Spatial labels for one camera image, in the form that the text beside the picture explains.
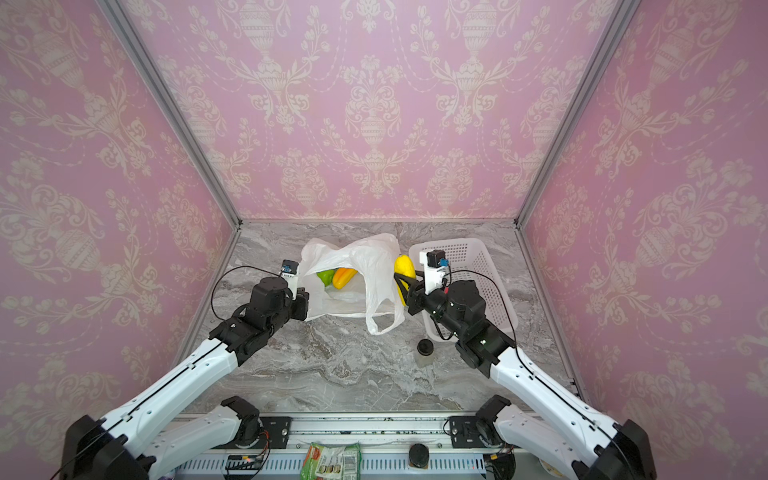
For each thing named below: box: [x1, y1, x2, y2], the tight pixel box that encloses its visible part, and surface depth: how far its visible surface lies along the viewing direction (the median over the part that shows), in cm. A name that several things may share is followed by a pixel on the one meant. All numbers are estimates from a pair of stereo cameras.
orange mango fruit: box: [332, 268, 358, 290], surface depth 102 cm
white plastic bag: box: [298, 233, 405, 335], surface depth 86 cm
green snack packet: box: [300, 442, 362, 480], surface depth 70 cm
